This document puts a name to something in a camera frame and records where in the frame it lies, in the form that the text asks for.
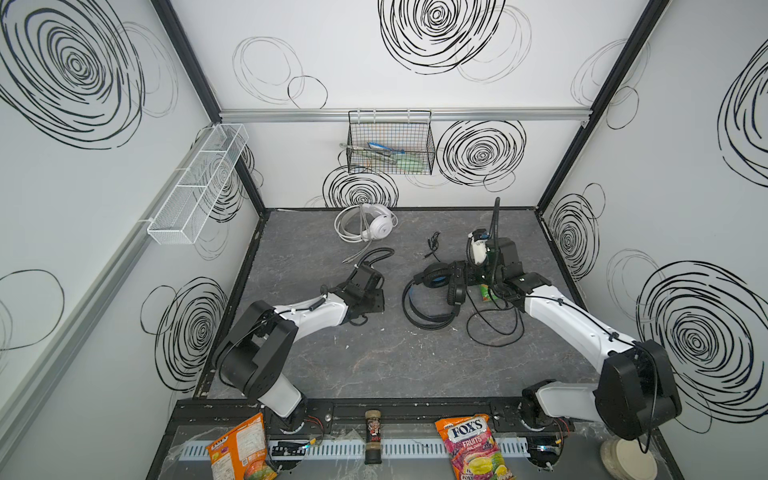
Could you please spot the Fox's fruits candy bag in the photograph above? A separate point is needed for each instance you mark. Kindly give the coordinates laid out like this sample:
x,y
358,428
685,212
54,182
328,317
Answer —
x,y
472,448

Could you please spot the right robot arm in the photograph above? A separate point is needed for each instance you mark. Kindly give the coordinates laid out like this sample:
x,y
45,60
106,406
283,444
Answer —
x,y
635,393

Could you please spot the black headphones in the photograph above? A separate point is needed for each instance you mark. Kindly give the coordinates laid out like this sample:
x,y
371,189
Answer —
x,y
433,298

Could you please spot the orange snack bag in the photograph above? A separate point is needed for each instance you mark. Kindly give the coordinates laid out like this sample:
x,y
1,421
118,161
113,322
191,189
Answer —
x,y
241,453

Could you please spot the white slotted cable duct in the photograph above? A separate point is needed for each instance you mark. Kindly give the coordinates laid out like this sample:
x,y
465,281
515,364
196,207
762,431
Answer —
x,y
350,449

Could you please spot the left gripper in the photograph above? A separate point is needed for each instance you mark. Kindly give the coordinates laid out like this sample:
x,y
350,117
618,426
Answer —
x,y
369,289

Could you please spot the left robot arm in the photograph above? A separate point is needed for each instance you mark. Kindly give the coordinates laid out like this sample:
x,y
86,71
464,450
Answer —
x,y
252,356

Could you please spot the black wire basket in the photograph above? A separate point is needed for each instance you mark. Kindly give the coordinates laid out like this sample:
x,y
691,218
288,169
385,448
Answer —
x,y
400,129

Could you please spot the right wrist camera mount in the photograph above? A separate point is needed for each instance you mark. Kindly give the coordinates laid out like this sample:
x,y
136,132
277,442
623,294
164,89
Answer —
x,y
477,249

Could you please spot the green snack packet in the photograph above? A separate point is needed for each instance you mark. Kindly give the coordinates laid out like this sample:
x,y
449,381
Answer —
x,y
486,293

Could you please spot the white headphones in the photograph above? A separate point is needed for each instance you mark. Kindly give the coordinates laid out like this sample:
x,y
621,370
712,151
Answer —
x,y
365,223

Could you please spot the small dark spice bottle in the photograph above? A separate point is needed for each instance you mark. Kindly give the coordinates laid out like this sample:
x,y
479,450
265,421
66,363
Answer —
x,y
373,440

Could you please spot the items in wire basket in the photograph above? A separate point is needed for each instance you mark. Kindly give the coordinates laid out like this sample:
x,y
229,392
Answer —
x,y
377,157

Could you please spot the clear acrylic wall shelf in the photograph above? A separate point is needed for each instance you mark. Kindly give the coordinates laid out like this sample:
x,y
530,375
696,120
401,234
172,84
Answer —
x,y
206,190

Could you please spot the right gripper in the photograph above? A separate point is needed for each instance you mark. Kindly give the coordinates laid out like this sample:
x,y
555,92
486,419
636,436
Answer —
x,y
456,282

